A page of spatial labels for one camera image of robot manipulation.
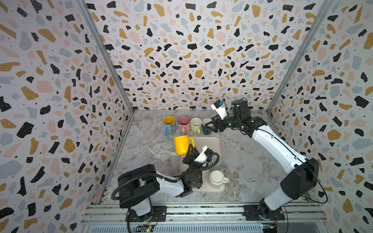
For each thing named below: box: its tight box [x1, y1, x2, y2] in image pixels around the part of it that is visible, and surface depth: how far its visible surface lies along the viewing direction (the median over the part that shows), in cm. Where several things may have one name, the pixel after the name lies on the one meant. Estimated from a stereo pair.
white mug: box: [208, 169, 230, 190], surface depth 81 cm
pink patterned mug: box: [177, 115, 191, 135], surface depth 102 cm
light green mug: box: [190, 117, 203, 135], surface depth 102 cm
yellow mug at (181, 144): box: [173, 135, 196, 156], surface depth 78 cm
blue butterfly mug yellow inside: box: [162, 115, 177, 136], surface depth 103 cm
